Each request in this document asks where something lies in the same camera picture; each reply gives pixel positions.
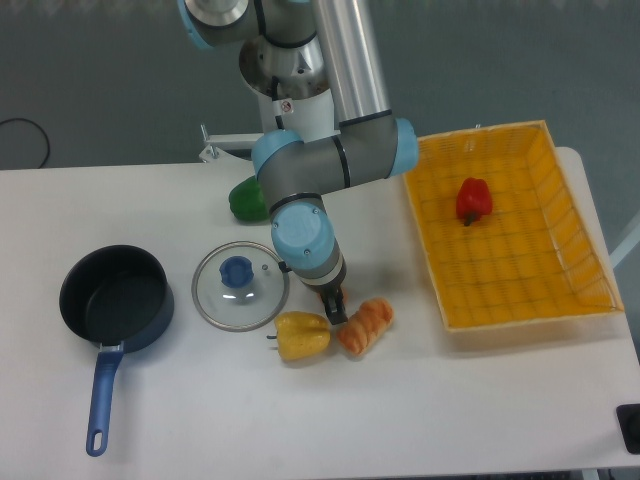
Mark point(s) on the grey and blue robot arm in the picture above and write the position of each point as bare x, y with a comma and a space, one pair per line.
370, 143

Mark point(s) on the black pan with blue handle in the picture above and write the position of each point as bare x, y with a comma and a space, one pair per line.
119, 299

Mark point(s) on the red bell pepper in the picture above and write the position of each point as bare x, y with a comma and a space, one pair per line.
473, 201

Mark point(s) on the glass lid with blue knob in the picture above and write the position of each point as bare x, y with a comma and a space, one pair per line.
240, 286

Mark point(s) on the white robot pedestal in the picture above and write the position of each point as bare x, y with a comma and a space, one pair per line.
291, 87

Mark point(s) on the orange bread roll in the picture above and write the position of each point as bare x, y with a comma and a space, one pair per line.
365, 327

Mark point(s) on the yellow bell pepper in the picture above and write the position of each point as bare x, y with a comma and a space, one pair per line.
301, 335

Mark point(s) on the yellow mesh basket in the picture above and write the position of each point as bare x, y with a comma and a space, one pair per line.
533, 258

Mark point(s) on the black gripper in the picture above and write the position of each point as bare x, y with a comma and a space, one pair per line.
329, 284

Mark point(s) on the brown egg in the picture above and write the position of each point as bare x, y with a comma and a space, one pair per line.
345, 295

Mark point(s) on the black device at table edge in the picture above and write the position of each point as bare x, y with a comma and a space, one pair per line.
628, 416

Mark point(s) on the green bell pepper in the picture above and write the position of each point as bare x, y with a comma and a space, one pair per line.
246, 202

